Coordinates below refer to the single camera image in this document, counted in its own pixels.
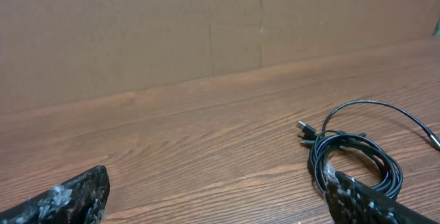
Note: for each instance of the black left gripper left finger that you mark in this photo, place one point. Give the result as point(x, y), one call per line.
point(79, 200)

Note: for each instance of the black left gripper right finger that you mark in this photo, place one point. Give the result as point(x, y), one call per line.
point(352, 202)

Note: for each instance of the brown cardboard back panel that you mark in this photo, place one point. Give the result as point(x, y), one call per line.
point(59, 51)

